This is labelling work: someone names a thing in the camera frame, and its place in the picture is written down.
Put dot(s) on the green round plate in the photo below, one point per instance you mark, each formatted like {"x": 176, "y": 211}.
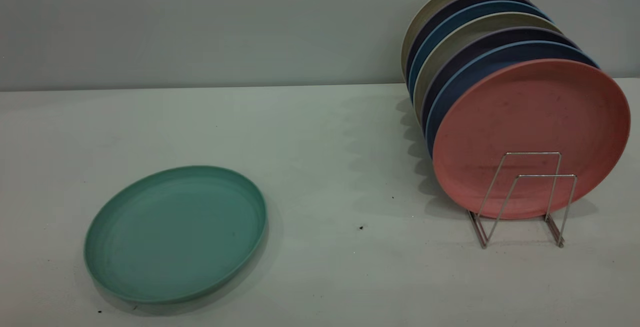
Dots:
{"x": 175, "y": 237}

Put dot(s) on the pink round plate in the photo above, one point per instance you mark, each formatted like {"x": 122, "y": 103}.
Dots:
{"x": 525, "y": 127}

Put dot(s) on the navy plate with blue rim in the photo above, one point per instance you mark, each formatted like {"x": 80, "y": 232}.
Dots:
{"x": 540, "y": 49}

